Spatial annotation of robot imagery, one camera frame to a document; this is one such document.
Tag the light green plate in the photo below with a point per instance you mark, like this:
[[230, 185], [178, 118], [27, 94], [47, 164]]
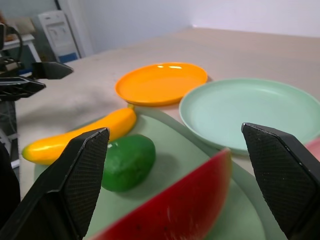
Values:
[[240, 112]]

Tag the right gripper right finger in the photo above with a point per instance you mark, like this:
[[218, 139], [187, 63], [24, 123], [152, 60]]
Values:
[[282, 170]]

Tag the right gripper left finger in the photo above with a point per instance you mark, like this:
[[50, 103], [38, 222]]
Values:
[[62, 190]]

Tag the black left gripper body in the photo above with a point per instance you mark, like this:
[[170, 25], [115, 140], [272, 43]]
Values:
[[10, 67]]

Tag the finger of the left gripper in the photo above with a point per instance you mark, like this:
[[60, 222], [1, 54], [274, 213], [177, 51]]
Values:
[[20, 87], [51, 70]]

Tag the black rounded shape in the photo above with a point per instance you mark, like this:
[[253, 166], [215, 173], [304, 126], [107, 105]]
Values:
[[7, 185]]

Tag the white background table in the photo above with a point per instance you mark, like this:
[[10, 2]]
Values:
[[20, 41]]

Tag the light green tray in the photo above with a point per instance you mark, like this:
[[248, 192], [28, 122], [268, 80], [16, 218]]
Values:
[[175, 155]]

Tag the red watermelon slice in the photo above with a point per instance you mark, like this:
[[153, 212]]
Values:
[[182, 207]]

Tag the yellow banana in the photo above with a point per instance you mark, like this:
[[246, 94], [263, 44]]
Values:
[[100, 130]]

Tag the orange plate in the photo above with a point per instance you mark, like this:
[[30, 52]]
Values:
[[160, 85]]

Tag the white water dispenser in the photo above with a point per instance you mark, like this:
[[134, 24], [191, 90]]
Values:
[[58, 35]]

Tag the green toy avocado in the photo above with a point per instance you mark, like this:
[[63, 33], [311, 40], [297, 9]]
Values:
[[127, 162]]

